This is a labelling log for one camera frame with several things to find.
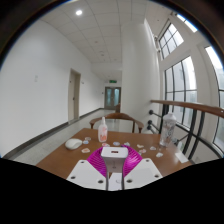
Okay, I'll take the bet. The glass double door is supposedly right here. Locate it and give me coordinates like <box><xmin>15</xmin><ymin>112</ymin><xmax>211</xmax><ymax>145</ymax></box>
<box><xmin>104</xmin><ymin>86</ymin><xmax>122</xmax><ymax>110</ymax></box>

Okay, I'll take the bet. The white paper card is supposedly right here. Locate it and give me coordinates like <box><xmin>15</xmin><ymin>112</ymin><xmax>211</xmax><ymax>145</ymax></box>
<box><xmin>174</xmin><ymin>151</ymin><xmax>190</xmax><ymax>164</ymax></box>

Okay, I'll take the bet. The white computer mouse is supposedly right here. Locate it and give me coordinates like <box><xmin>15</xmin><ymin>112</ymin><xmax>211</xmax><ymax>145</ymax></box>
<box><xmin>64</xmin><ymin>138</ymin><xmax>83</xmax><ymax>151</ymax></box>

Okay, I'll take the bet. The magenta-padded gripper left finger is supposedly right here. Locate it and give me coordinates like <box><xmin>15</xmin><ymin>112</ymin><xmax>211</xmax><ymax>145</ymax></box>
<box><xmin>66</xmin><ymin>146</ymin><xmax>108</xmax><ymax>191</ymax></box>

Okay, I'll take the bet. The clear plastic water bottle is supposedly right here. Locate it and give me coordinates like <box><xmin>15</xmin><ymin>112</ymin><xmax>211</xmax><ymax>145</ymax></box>
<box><xmin>158</xmin><ymin>112</ymin><xmax>178</xmax><ymax>148</ymax></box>

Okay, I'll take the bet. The white power strip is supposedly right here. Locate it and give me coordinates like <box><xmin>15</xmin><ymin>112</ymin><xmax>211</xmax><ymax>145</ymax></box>
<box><xmin>108</xmin><ymin>172</ymin><xmax>123</xmax><ymax>192</ymax></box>

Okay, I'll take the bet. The wide black-framed window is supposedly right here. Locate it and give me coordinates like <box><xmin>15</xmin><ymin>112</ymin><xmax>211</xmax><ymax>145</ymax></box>
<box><xmin>204</xmin><ymin>45</ymin><xmax>224</xmax><ymax>153</ymax></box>

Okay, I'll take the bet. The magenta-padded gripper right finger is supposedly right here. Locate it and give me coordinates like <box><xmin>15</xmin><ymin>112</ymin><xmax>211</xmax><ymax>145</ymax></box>
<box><xmin>121</xmin><ymin>145</ymin><xmax>164</xmax><ymax>191</ymax></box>

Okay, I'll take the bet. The beige single door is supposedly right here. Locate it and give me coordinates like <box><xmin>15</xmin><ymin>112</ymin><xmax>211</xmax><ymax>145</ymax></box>
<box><xmin>67</xmin><ymin>68</ymin><xmax>82</xmax><ymax>123</ymax></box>

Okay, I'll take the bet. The brown wooden chair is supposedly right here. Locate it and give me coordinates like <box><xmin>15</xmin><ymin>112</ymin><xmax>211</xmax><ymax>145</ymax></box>
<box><xmin>89</xmin><ymin>112</ymin><xmax>145</xmax><ymax>134</ymax></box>

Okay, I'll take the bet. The small white charger block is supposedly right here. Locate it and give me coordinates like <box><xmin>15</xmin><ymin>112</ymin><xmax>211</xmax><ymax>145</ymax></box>
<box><xmin>100</xmin><ymin>146</ymin><xmax>129</xmax><ymax>174</ymax></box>

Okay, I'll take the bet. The wooden handrail with black bars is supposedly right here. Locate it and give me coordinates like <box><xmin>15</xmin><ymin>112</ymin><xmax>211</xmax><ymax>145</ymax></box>
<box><xmin>146</xmin><ymin>99</ymin><xmax>224</xmax><ymax>158</ymax></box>

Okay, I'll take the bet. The tall black-framed window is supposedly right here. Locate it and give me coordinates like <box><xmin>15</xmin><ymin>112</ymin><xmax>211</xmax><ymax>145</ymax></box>
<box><xmin>164</xmin><ymin>55</ymin><xmax>198</xmax><ymax>129</ymax></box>

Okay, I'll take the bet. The arched black-framed window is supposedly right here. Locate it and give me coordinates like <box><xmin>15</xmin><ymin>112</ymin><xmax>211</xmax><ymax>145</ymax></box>
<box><xmin>157</xmin><ymin>22</ymin><xmax>185</xmax><ymax>61</ymax></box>

